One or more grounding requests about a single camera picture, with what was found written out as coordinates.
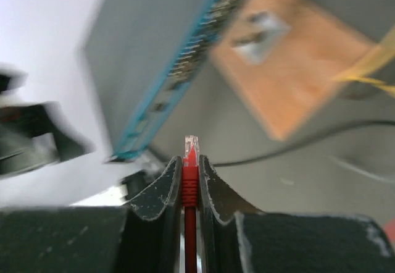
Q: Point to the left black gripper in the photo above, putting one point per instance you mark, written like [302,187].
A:
[36,135]

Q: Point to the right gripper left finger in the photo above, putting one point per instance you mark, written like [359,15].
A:
[142,235]

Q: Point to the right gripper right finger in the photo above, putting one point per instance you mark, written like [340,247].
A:
[239,237]

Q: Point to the wooden support block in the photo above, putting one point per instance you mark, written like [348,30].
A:
[296,72]

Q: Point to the dark grey network switch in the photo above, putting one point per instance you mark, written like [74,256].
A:
[143,56]

